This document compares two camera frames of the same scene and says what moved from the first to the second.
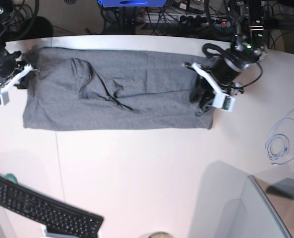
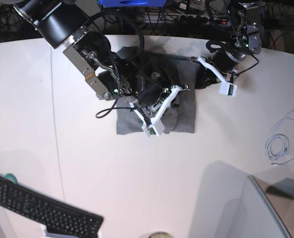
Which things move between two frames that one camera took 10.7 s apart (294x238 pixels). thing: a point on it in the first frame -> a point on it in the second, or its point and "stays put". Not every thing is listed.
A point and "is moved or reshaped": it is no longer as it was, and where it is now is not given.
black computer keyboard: (60, 220) stays put
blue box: (133, 3) stays put
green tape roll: (11, 177) stays put
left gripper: (5, 65) -> (150, 87)
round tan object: (160, 234) stays put
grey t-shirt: (101, 89) is moved or reshaped
